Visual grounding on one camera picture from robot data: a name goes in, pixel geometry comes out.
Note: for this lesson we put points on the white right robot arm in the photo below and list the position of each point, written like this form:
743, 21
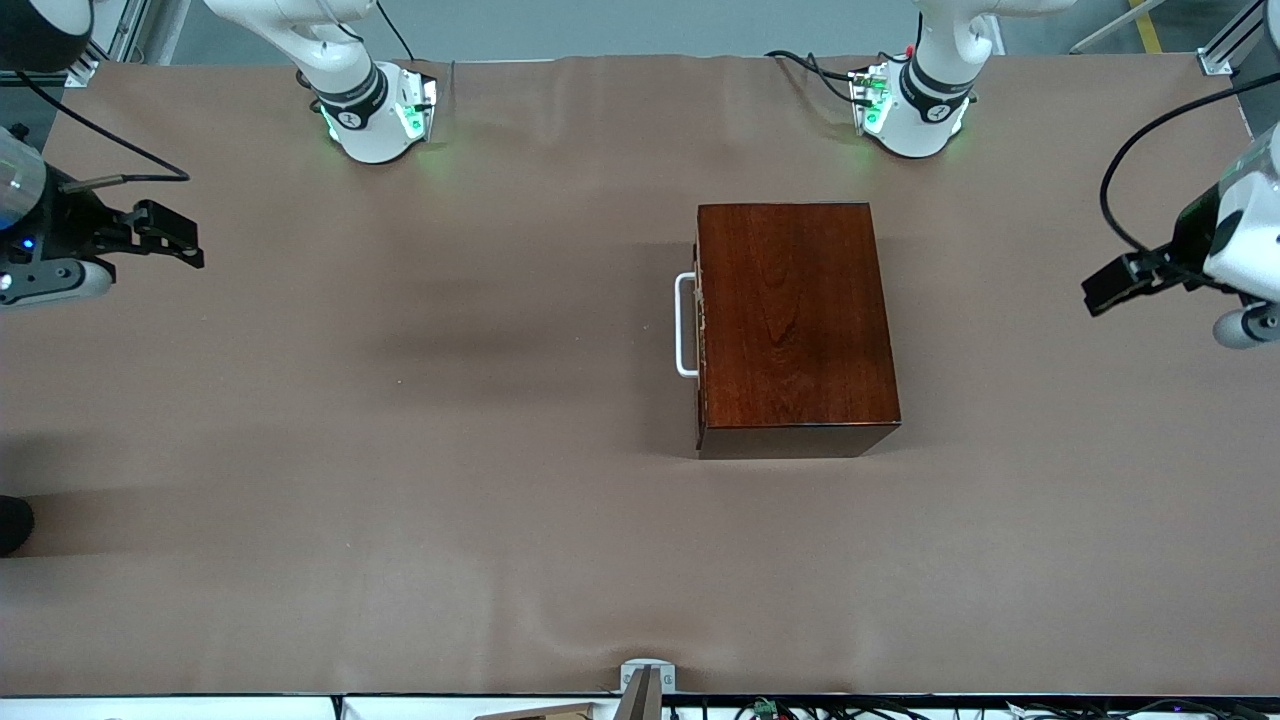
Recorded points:
350, 100

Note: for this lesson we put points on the brown table cover mat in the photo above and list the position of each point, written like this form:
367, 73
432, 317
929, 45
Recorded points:
400, 560

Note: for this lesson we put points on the aluminium frame profile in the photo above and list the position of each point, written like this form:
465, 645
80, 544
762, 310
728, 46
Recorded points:
125, 30
1235, 40

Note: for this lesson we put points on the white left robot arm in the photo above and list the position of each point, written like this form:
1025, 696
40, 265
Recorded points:
930, 100

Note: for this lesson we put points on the brown wooden plank piece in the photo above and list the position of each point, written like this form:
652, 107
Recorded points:
540, 712

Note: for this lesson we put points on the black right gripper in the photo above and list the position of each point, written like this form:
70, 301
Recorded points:
68, 229

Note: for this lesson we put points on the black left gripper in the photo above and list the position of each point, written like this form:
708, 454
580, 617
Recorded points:
1189, 238

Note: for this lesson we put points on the black ribbed round object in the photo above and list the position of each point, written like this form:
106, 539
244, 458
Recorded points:
12, 525

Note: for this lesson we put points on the dark red wooden cabinet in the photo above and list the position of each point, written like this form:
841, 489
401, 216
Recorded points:
800, 320

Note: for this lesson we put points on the grey metal table bracket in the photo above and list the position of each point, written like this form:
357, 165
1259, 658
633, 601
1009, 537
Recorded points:
648, 672

